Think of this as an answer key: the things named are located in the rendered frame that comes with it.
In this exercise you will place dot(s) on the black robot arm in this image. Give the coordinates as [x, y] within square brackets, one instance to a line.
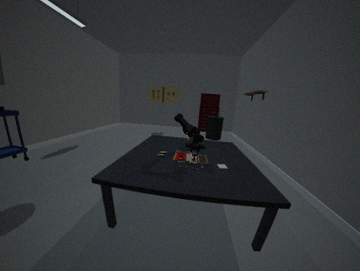
[190, 130]

